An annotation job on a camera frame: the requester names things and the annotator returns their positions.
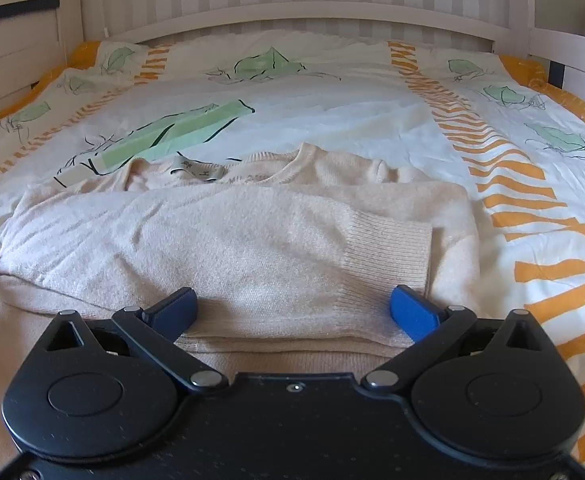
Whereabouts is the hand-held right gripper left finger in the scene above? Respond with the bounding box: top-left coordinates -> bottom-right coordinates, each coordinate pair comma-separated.
45,287 -> 226,393

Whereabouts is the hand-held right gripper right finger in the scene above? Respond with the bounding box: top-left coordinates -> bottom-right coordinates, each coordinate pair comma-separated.
361,285 -> 557,394

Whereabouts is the beige butterfly print sweater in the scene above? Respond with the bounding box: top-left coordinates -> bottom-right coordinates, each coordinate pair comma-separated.
0,142 -> 481,466

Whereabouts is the leaf print duvet cover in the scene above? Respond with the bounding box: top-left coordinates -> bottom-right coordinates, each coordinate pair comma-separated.
0,29 -> 585,480

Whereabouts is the orange bed sheet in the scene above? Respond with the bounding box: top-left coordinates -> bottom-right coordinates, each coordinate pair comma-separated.
0,40 -> 585,137

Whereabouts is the white wooden bed frame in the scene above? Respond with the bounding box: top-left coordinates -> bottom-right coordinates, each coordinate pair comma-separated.
0,0 -> 585,121

